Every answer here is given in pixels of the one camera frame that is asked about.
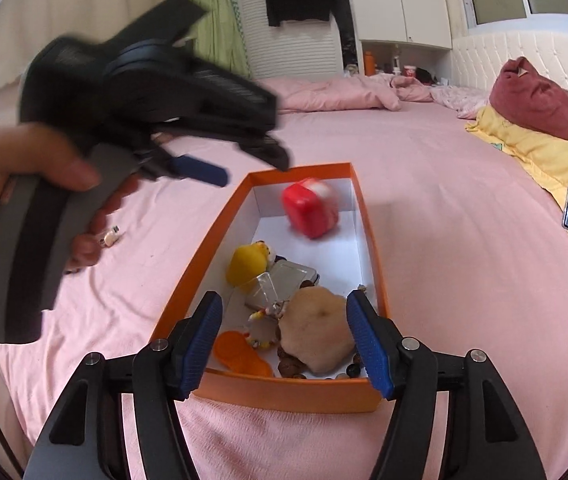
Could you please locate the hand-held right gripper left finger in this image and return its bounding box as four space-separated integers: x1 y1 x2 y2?
23 290 224 480

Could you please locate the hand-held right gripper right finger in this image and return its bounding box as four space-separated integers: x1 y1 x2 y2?
346 289 547 480

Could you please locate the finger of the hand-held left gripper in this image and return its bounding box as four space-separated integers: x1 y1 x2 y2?
136 152 230 188
234 132 293 171

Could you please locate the orange double round case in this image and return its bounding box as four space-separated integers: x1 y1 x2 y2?
213 331 275 377

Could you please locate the tan plush toy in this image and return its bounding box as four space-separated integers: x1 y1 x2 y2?
279 285 357 375

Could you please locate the small colourful bead bracelet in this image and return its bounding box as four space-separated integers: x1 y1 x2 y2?
246 302 287 352

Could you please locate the red plastic case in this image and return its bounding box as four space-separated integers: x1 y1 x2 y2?
281 176 340 240

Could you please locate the large wooden bead bracelet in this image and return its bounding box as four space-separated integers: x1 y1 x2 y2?
276 345 367 380

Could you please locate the orange cardboard box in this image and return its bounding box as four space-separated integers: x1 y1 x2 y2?
149 161 390 414

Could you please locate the grey metal tin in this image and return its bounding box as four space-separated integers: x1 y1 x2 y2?
266 259 321 295

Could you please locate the person's left hand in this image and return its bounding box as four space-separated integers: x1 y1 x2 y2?
0 122 141 276

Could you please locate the pink duvet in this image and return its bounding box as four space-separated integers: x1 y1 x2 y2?
256 74 437 113

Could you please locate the cream curtain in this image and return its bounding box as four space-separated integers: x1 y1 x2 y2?
0 0 177 93

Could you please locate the green hanging cloth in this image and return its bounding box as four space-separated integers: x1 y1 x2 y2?
186 0 251 80

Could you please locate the white louvred door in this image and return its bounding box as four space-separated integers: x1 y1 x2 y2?
236 0 346 81

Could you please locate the small white charm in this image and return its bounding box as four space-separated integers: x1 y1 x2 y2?
99 226 125 247

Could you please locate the pink bed sheet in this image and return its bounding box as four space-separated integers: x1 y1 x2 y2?
0 77 568 480

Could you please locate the pink floral pillow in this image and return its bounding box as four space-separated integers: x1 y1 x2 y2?
431 85 492 117

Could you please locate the white cabinet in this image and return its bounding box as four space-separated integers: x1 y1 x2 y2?
341 0 454 52

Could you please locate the white padded headboard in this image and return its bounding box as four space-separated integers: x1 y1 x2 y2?
451 29 568 126

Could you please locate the yellow pillow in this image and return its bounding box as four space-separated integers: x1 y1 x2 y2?
465 105 568 253

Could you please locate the dark red pillow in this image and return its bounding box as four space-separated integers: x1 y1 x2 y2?
489 56 568 160

